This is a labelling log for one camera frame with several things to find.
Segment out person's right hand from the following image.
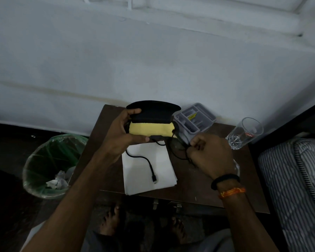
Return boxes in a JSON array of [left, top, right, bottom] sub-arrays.
[[186, 134, 240, 181]]

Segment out person's left hand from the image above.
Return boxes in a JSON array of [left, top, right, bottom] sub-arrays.
[[98, 108, 150, 163]]

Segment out black fabric pouch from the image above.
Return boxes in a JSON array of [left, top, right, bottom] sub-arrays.
[[126, 100, 182, 142]]

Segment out black charging cable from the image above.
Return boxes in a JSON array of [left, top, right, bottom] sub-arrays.
[[125, 130, 198, 185]]

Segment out person's left forearm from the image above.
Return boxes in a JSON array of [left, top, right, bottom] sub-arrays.
[[21, 148, 122, 252]]

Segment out person's right forearm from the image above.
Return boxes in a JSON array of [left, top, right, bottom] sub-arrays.
[[215, 178, 280, 252]]

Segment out yellow cleaning cloth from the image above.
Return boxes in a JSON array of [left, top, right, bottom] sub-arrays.
[[128, 121, 175, 137]]

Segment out grey plastic organizer tray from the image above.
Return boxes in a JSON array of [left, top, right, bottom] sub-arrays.
[[173, 103, 217, 141]]

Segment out black wristband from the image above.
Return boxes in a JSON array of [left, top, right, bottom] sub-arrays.
[[211, 174, 241, 191]]

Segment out brown wooden table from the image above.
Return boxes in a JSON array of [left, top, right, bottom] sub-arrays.
[[68, 104, 270, 214]]

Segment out white paper sheets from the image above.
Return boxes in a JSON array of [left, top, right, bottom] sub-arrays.
[[121, 141, 178, 196]]

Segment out clear drinking glass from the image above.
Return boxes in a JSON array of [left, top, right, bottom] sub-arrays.
[[225, 117, 264, 150]]

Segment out person's right foot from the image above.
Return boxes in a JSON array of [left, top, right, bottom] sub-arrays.
[[170, 216, 188, 245]]

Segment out person's foot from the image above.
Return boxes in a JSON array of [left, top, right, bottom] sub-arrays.
[[100, 203, 124, 237], [170, 216, 188, 245]]

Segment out person's left foot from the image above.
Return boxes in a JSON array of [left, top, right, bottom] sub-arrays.
[[100, 203, 124, 237]]

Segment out crumpled white paper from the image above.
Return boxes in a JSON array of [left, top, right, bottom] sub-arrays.
[[46, 166, 75, 190]]

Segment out waste bin with green liner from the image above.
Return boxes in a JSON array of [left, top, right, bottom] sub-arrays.
[[22, 134, 89, 199]]

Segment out striped grey mattress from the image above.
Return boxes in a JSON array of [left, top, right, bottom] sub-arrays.
[[258, 132, 315, 252]]

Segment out orange thread bracelet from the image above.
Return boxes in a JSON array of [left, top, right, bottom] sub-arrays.
[[218, 187, 246, 199]]

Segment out dark bed frame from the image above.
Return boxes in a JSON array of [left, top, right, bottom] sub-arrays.
[[252, 98, 315, 145]]

